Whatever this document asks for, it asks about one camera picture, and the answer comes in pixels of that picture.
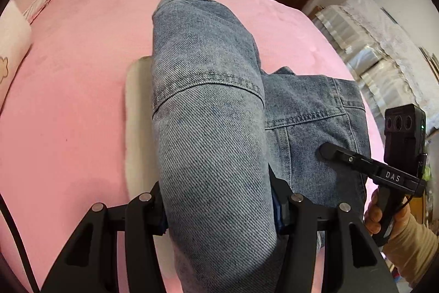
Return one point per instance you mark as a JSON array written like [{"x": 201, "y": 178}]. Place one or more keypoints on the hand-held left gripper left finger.
[{"x": 144, "y": 221}]

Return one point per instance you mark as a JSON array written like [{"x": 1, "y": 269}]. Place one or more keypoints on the pink bed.
[{"x": 75, "y": 107}]

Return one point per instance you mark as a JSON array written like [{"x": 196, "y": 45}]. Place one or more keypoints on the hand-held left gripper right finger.
[{"x": 279, "y": 214}]

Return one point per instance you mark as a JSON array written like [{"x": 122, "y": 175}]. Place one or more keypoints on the blue denim jeans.
[{"x": 212, "y": 142}]

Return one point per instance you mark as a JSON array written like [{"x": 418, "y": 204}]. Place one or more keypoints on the white lace covered furniture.
[{"x": 374, "y": 76}]

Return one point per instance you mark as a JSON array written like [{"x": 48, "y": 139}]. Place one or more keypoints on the pink pillow with orange print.
[{"x": 13, "y": 46}]

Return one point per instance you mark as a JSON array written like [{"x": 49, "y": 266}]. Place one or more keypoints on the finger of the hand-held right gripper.
[{"x": 346, "y": 157}]

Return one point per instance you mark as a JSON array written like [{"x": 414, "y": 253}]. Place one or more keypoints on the cream board under jeans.
[{"x": 139, "y": 124}]

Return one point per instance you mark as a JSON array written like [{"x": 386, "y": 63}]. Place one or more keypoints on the person's right forearm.
[{"x": 411, "y": 245}]

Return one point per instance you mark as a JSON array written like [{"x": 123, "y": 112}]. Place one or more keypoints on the person's right hand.
[{"x": 372, "y": 217}]

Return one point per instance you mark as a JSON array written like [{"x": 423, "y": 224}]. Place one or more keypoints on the white lace cover cloth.
[{"x": 384, "y": 32}]

